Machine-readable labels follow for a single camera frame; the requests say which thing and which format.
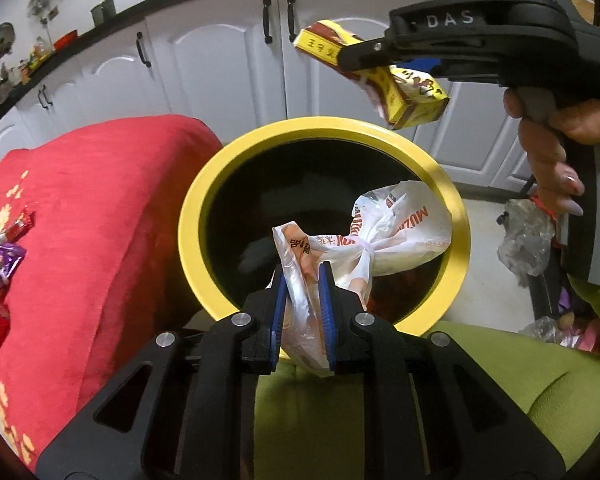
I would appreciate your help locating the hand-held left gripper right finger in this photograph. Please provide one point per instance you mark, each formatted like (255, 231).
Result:
(326, 310)

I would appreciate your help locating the red and white candy wrapper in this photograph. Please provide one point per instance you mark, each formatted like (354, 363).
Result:
(17, 227)

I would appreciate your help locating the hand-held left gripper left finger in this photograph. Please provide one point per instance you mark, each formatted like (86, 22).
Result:
(278, 310)

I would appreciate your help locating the metal canister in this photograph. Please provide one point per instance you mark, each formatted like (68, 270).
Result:
(109, 10)
(98, 15)

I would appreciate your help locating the white lower cabinets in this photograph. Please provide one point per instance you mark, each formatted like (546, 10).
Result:
(220, 70)

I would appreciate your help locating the clear plastic bag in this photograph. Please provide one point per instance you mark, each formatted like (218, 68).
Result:
(525, 240)
(545, 329)

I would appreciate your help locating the person's right hand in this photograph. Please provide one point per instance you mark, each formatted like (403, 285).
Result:
(545, 155)

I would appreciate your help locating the row of condiment bottles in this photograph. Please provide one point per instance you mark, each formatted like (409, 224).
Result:
(37, 55)

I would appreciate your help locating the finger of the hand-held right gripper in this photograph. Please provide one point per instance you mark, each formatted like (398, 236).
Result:
(360, 55)
(432, 67)

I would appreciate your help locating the yellow cardboard box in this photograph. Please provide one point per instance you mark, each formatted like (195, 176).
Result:
(415, 105)

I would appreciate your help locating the purple foil wrapper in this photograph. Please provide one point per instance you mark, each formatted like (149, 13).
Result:
(2, 260)

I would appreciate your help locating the person's green clothing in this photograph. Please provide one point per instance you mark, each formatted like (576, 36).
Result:
(520, 390)

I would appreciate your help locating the white printed plastic bag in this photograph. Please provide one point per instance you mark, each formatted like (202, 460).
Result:
(405, 230)

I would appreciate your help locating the red floral blanket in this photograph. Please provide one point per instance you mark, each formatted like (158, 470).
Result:
(90, 240)

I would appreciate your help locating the red bowl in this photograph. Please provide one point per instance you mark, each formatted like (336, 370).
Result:
(66, 41)

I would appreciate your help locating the yellow trash bin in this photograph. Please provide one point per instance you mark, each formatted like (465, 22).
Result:
(200, 200)

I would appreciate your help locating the round metal pot lid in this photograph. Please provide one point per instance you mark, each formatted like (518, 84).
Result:
(1, 42)

